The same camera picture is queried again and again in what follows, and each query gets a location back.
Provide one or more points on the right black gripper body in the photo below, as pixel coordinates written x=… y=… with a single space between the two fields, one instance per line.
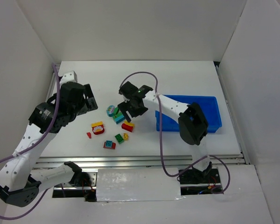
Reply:
x=131 y=107

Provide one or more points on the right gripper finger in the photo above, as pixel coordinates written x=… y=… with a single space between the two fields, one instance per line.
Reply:
x=127 y=116
x=123 y=109

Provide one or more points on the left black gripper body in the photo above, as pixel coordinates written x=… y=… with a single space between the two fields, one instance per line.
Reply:
x=89 y=99

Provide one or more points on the green teal lego stack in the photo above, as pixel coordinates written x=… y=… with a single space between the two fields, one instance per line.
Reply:
x=118 y=117

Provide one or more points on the red yellow lego brick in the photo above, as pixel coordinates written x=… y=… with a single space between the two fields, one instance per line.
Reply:
x=128 y=126

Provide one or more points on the yellow face lego brick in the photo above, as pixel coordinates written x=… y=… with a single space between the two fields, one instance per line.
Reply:
x=125 y=136

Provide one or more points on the green square lego brick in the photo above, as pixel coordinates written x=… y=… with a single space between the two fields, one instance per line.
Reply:
x=119 y=138

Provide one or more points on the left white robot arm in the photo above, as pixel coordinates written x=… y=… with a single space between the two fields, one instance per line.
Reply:
x=19 y=183

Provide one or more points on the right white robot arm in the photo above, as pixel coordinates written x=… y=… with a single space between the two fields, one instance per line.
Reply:
x=190 y=118

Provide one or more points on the teal flower lego piece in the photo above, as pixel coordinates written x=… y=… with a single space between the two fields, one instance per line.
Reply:
x=110 y=110

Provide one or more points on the red yellow flower lego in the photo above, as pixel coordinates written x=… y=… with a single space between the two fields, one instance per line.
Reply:
x=98 y=128

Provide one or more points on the red teal lego stack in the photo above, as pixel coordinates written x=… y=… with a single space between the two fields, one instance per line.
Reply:
x=109 y=144

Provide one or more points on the white foam board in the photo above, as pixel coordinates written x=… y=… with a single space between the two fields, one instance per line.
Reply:
x=136 y=184

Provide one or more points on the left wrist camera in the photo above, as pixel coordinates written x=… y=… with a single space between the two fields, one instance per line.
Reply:
x=70 y=76

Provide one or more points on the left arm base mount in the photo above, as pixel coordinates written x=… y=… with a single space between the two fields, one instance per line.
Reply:
x=85 y=190

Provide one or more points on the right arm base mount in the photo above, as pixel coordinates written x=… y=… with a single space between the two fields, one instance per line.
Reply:
x=192 y=184

